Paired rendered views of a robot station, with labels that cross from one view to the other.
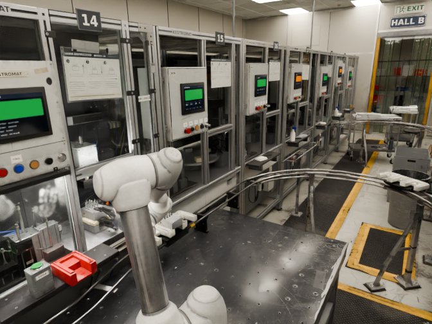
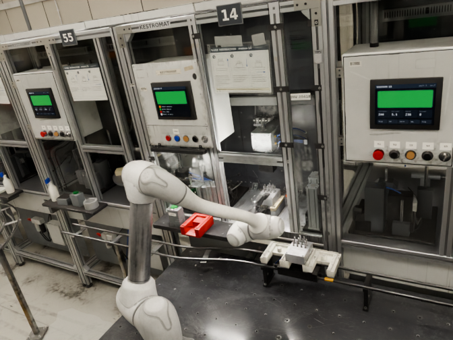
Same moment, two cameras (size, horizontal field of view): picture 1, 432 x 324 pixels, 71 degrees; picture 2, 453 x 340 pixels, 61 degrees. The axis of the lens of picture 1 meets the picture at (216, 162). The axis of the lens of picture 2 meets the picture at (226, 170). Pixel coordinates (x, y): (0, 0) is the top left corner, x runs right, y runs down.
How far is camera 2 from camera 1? 1.84 m
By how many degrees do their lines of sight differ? 82
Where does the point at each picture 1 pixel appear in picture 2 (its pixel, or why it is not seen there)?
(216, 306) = (143, 318)
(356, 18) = not seen: outside the picture
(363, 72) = not seen: outside the picture
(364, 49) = not seen: outside the picture
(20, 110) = (172, 98)
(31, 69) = (182, 67)
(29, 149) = (183, 127)
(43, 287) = (173, 222)
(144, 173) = (132, 179)
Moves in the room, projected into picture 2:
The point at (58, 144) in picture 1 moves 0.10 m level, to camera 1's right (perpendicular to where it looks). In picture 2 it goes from (202, 128) to (203, 133)
